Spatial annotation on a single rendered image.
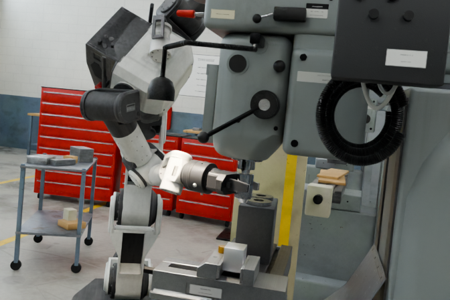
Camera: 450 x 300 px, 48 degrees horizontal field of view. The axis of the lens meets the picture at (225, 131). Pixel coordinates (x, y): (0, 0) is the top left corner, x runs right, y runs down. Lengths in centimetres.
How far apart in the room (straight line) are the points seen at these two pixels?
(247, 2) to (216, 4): 8
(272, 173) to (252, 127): 185
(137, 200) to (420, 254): 111
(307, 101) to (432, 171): 32
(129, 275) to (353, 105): 124
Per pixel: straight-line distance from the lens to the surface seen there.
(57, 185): 685
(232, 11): 126
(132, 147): 163
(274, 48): 125
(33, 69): 1233
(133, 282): 214
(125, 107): 153
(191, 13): 151
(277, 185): 310
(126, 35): 169
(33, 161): 430
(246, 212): 169
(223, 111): 127
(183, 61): 167
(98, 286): 247
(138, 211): 196
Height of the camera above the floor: 145
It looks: 3 degrees down
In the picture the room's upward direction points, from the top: 5 degrees clockwise
